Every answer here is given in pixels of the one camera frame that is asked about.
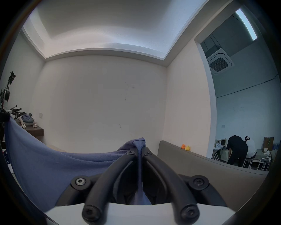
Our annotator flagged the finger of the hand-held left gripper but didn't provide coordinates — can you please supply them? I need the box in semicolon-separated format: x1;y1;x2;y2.
0;108;10;121

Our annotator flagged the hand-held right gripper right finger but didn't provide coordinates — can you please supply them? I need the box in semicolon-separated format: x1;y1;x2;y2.
142;146;227;224

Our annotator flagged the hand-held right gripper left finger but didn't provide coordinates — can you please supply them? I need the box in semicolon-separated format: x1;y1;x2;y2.
55;146;141;225

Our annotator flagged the dark blue shirt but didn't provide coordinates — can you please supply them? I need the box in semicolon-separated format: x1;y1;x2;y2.
4;116;152;214

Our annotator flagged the brown wooden shelf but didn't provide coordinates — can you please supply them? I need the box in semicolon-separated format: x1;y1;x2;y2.
9;105;44;138

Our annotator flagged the white folding table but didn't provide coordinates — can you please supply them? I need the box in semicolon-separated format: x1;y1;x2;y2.
212;139;229;163

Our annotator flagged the low table with cartons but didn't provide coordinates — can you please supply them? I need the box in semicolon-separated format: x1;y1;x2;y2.
256;136;276;171

